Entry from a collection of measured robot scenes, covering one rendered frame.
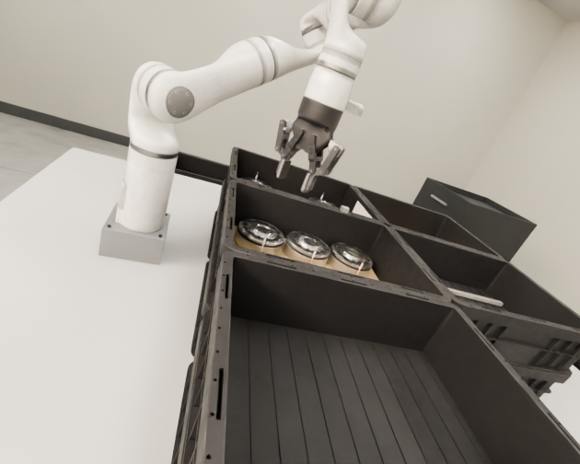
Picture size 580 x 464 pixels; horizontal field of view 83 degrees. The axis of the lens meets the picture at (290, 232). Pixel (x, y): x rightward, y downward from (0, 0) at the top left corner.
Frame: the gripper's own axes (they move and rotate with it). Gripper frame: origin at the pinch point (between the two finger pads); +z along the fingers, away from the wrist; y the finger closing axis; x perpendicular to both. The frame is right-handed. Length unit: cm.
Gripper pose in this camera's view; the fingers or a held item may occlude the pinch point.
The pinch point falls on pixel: (295, 178)
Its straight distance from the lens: 63.2
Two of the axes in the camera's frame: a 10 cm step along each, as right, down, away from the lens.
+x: 5.7, -1.5, 8.1
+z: -3.5, 8.5, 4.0
